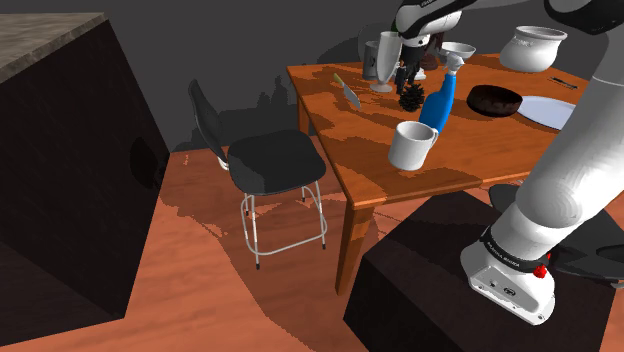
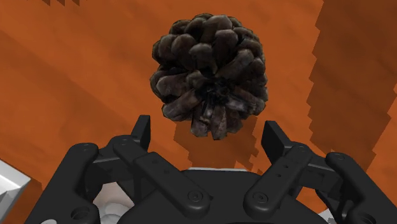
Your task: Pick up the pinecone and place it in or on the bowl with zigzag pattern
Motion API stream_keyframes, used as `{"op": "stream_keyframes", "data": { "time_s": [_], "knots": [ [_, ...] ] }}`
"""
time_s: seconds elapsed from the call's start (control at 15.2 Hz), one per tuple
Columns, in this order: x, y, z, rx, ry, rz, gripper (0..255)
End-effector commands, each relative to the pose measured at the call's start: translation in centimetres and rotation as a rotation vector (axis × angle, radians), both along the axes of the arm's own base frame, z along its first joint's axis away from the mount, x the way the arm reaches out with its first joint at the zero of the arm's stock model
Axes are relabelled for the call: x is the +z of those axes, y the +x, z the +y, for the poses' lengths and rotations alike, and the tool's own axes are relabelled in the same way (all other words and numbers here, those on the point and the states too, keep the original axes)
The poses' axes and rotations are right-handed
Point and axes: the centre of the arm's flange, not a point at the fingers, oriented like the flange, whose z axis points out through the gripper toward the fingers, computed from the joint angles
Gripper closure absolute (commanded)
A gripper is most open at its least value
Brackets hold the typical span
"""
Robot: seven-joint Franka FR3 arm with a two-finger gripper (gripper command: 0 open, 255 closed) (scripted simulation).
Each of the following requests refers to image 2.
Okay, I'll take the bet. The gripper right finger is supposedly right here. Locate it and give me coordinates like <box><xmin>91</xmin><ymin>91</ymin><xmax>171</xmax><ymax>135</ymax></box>
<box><xmin>242</xmin><ymin>120</ymin><xmax>397</xmax><ymax>224</ymax></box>

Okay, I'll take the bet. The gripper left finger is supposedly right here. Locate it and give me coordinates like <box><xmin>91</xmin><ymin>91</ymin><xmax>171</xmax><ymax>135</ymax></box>
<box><xmin>24</xmin><ymin>115</ymin><xmax>214</xmax><ymax>224</ymax></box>

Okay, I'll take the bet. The dark brown pine cone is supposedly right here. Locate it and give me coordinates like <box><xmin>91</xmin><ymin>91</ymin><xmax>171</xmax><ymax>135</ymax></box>
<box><xmin>150</xmin><ymin>13</ymin><xmax>269</xmax><ymax>141</ymax></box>

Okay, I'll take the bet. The white angular object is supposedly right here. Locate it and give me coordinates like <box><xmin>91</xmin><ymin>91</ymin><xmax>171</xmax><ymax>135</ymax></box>
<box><xmin>0</xmin><ymin>159</ymin><xmax>32</xmax><ymax>216</ymax></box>

